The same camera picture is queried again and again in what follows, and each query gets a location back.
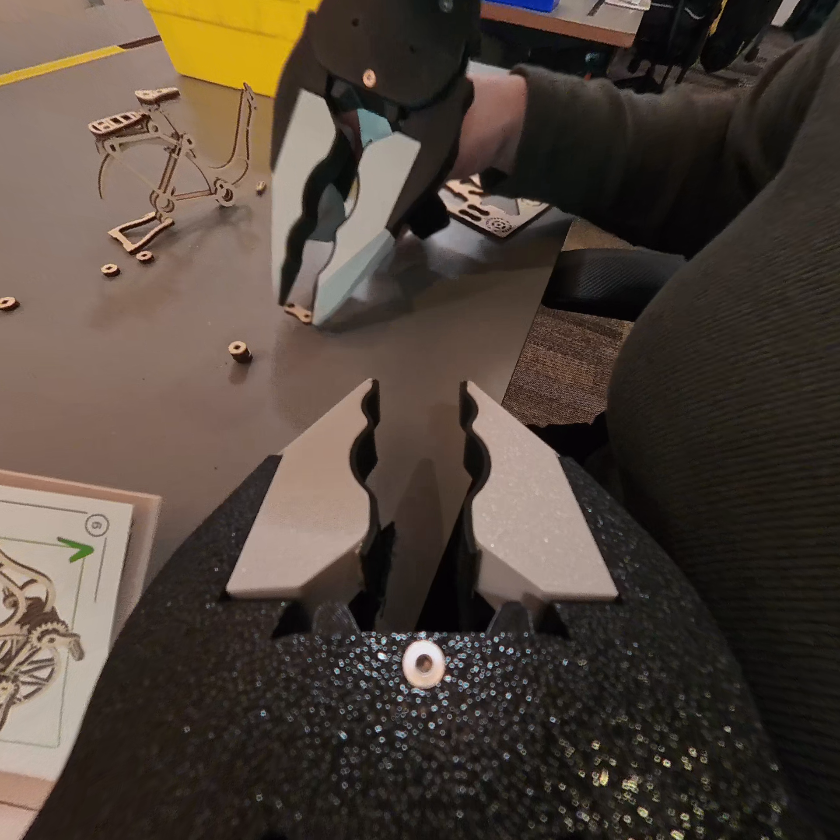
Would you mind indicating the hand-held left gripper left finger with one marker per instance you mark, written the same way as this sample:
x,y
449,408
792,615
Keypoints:
x,y
308,525

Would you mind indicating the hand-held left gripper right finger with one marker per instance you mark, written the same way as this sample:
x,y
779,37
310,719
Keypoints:
x,y
531,525

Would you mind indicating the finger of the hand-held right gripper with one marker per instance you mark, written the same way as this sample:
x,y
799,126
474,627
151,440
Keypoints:
x,y
292,197
374,216

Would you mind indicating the wooden gear parts sheet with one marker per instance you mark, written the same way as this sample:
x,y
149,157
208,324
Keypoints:
x,y
518,213

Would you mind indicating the person's right hand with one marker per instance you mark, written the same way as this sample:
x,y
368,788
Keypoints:
x,y
492,124

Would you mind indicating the yellow plastic bin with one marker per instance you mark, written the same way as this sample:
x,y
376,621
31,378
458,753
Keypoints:
x,y
223,39

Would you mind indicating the long wooden desk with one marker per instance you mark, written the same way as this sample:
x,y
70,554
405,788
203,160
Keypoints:
x,y
564,23

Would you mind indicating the person's dark clothed body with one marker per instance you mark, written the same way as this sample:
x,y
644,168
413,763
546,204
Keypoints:
x,y
754,525

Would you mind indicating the illustrated instruction booklet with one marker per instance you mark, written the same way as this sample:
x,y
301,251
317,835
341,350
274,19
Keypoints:
x,y
98,623

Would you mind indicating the black mesh chair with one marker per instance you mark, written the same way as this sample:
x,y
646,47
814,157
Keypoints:
x,y
610,282

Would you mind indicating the wooden bicycle frame model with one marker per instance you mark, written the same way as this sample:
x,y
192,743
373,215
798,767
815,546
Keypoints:
x,y
157,96

